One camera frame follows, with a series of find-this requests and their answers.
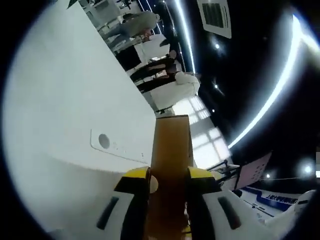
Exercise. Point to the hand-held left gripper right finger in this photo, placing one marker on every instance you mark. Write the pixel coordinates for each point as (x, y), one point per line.
(200, 205)

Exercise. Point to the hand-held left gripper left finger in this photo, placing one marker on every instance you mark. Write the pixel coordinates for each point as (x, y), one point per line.
(135, 205)

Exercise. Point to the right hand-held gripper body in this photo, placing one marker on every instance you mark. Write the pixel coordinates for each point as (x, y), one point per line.
(305, 202)

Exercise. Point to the brown cardboard shoe box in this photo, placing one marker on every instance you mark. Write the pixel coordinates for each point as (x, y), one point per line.
(170, 150)

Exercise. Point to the curved ceiling light strip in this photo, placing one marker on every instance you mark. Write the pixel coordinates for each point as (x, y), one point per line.
(298, 30)

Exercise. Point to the ceiling air vent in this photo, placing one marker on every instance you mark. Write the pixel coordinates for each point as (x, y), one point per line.
(215, 15)

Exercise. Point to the blue wall poster board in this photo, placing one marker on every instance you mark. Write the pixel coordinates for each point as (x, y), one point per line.
(270, 200)

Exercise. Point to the pink wall screen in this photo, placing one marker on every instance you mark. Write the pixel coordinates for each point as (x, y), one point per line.
(255, 172)

